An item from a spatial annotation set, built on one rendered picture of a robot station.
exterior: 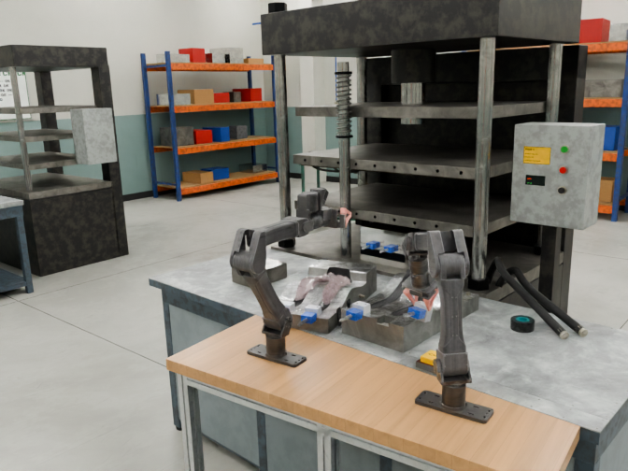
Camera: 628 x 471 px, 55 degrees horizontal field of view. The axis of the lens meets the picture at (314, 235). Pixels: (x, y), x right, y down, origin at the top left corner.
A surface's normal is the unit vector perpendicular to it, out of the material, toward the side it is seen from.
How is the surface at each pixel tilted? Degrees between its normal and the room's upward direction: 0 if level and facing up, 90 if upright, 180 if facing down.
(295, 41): 90
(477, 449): 0
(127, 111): 90
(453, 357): 80
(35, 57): 90
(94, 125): 90
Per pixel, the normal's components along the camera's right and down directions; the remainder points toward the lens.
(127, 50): 0.76, 0.14
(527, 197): -0.68, 0.19
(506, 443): -0.03, -0.97
